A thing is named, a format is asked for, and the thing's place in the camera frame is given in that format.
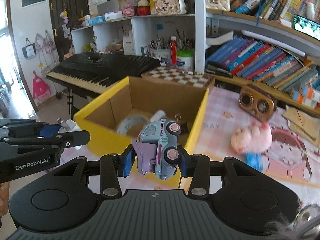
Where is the checkered board box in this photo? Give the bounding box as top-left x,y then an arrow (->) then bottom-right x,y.
142,66 -> 215,90

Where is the smartphone on shelf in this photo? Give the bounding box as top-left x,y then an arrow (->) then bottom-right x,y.
292,15 -> 320,40

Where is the yellow cardboard box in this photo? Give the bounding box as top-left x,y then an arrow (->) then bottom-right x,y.
73,75 -> 210,188

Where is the white spray bottle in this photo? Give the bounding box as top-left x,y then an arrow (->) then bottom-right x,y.
149,109 -> 167,122

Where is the cartoon desk mat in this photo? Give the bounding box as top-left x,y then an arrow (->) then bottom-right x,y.
261,123 -> 319,187

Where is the purple toy truck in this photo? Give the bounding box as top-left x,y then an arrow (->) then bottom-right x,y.
132,119 -> 182,180

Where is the pink pig plush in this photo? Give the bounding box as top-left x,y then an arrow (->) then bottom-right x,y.
231,122 -> 272,154

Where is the yellow packing tape roll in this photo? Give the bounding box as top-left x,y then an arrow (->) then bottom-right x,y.
117,115 -> 149,135

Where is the red round doll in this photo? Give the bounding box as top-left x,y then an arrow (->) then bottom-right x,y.
137,0 -> 151,16

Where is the white bookshelf unit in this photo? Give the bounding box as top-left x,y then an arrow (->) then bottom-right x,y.
71,9 -> 319,104

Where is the black binder clip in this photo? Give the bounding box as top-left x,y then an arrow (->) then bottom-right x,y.
175,113 -> 189,134

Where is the pink backpack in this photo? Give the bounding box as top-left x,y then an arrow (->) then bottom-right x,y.
33,71 -> 51,101

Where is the blue crumpled packet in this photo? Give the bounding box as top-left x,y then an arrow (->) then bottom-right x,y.
244,153 -> 267,171

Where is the white green-lid jar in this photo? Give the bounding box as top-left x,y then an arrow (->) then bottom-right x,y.
176,50 -> 194,71

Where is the white pen holder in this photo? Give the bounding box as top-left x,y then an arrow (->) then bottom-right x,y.
150,48 -> 171,60

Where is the black electronic keyboard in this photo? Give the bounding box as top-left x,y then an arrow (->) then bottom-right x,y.
46,53 -> 160,98

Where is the wooden retro radio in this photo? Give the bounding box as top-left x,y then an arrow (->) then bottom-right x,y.
239,85 -> 277,122

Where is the white charger plug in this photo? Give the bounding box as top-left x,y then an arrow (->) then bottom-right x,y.
56,118 -> 81,138

